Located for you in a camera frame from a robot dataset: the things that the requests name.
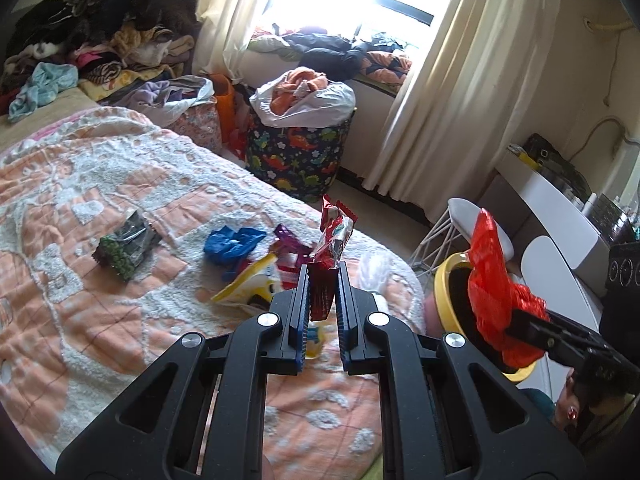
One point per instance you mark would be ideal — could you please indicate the black box with dials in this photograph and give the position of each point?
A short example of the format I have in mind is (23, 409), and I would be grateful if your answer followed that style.
(622, 267)

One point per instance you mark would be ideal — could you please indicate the pile of dark clothes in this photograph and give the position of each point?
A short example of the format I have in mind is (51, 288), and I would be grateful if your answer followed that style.
(125, 10)

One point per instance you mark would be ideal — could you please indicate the white plastic bag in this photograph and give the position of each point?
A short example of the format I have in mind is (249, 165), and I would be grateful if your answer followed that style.
(320, 107)

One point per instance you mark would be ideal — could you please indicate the light blue cloth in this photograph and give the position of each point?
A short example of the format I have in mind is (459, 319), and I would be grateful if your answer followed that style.
(45, 82)

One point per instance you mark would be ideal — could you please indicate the dark clutter on desk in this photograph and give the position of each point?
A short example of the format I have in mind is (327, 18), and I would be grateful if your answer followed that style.
(550, 160)

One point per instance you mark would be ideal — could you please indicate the white chair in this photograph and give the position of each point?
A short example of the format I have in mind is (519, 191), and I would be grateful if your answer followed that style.
(550, 260)

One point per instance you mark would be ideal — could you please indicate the dark red snack wrapper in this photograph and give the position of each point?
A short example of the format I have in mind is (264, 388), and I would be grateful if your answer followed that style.
(330, 245)

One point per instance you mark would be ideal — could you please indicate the green black snack packet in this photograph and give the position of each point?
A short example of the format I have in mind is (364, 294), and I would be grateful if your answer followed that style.
(125, 247)

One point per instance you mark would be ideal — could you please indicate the yellow trash bin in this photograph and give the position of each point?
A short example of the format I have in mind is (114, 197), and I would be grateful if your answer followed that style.
(442, 295)

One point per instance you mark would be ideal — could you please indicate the cream curtain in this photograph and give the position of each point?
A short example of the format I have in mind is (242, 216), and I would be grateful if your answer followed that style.
(225, 10)
(450, 110)

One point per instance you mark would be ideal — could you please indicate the yellow snack bag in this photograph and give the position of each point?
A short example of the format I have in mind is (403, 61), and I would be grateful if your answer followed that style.
(245, 285)

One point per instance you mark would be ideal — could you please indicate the beige bed sheet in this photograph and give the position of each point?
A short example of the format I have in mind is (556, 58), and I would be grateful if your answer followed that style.
(50, 120)

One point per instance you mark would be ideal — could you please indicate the bright red foil wrapper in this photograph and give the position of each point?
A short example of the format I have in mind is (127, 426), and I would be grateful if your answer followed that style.
(490, 280)

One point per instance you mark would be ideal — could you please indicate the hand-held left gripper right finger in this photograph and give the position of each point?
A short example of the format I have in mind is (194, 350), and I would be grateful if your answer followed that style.
(344, 340)

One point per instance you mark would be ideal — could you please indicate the purple foil wrapper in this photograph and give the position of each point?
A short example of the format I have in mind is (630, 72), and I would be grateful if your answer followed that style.
(287, 242)

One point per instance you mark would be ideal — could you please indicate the orange towel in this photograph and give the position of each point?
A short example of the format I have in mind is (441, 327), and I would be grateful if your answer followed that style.
(295, 85)

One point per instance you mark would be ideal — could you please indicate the peach white tufted blanket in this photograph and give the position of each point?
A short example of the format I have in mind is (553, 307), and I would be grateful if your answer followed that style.
(150, 310)

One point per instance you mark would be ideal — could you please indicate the clear plastic bag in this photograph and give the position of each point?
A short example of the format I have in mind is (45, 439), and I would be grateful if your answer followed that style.
(370, 275)

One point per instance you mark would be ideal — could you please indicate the crumpled blue wrapper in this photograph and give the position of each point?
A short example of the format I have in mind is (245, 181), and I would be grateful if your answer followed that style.
(227, 245)

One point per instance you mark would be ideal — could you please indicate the person's right hand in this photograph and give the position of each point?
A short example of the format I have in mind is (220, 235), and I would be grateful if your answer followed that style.
(570, 405)

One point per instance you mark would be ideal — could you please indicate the white bag with lavender clothes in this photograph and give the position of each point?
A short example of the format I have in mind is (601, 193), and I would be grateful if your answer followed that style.
(195, 92)

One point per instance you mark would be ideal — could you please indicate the dinosaur print laundry basket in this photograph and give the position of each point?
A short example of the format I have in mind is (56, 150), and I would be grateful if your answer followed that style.
(295, 160)

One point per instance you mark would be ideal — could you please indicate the pink floral bag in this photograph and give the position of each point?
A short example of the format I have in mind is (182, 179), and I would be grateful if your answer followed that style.
(200, 127)

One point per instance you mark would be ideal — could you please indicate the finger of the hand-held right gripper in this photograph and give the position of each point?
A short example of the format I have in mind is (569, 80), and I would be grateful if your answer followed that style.
(540, 330)

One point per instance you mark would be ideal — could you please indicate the white desk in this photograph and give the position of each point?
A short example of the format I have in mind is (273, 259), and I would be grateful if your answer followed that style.
(545, 185)

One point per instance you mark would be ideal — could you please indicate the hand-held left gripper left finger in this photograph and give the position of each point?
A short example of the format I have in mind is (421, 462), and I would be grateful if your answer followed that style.
(300, 340)

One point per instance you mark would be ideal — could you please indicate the orange bag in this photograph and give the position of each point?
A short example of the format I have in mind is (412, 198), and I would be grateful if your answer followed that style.
(222, 105)

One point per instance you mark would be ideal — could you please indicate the clothes on window sill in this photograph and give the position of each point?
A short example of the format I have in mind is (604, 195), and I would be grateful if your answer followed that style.
(330, 52)

